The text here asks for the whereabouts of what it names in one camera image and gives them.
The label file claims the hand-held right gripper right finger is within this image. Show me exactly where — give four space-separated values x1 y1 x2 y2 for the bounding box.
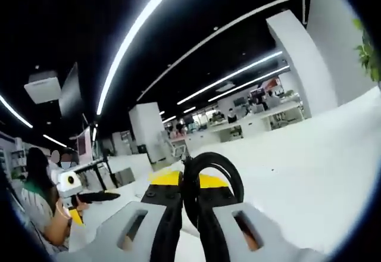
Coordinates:
183 174 331 262

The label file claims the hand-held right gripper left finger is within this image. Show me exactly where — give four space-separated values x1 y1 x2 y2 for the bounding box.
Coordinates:
56 170 183 262

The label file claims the black charger cable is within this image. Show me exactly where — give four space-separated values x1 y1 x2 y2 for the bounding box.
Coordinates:
180 151 245 232

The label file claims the white desk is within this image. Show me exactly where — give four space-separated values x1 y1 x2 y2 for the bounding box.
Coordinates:
74 86 381 262

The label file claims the long curved ceiling light strip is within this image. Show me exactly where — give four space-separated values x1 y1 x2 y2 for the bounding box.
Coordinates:
95 0 190 117

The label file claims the thin ceiling light strip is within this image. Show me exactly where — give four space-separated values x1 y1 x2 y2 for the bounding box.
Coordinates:
136 0 307 102

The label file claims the person's left hand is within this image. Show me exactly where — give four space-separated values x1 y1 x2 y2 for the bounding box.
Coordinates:
55 198 90 216

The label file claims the person's own body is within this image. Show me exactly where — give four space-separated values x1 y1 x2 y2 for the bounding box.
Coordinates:
18 146 60 247

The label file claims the dark hanging screen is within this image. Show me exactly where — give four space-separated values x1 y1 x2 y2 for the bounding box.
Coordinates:
58 61 85 117

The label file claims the row of white office desks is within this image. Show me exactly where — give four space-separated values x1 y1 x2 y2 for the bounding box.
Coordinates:
160 99 306 152

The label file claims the white ceiling unit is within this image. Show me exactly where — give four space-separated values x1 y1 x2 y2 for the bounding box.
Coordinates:
23 70 63 105

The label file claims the green potted plant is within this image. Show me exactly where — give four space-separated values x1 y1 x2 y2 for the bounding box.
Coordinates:
352 17 381 91

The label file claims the black desk frame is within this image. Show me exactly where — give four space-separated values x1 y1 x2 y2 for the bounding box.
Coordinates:
73 154 117 192

